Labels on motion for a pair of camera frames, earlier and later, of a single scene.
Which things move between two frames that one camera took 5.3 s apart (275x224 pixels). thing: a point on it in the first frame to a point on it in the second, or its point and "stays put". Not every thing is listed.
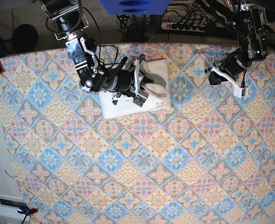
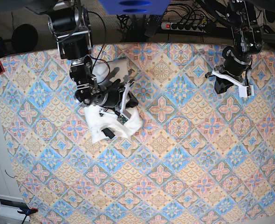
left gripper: (128, 80) to (115, 98)
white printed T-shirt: (158, 95) to (121, 122)
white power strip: (183, 26) stays put
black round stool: (24, 38) stays put
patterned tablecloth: (210, 157) stays put
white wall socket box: (8, 206) stays put
